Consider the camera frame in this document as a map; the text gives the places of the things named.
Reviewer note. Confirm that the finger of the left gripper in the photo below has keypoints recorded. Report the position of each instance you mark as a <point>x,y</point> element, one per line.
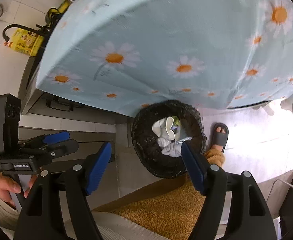
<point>45,155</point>
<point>49,139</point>

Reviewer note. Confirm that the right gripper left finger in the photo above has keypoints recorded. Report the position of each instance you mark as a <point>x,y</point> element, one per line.
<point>81,180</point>

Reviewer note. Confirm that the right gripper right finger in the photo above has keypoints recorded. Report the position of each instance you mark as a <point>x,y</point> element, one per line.
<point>211,182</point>

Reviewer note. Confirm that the black trash bin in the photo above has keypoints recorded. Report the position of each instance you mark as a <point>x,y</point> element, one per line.
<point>145,141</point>

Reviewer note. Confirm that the white crumpled trash in bin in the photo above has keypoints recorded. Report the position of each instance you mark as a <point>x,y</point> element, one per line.
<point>171,135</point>

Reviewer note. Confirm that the left hand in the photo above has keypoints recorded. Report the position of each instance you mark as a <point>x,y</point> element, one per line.
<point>8,186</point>

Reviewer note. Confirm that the grey slipper foot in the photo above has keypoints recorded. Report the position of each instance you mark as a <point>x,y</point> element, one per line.
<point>219,136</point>

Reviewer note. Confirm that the yellow dish soap bottle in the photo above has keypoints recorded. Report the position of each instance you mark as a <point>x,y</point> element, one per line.
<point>25,42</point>

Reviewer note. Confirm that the black curved faucet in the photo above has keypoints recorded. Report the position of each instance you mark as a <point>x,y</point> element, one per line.
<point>42,30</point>

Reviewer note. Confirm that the black yellow scrubber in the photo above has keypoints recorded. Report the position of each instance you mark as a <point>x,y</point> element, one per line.
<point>54,14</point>

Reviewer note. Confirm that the daisy print blue tablecloth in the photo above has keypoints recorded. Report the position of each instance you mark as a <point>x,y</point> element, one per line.
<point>122,55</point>

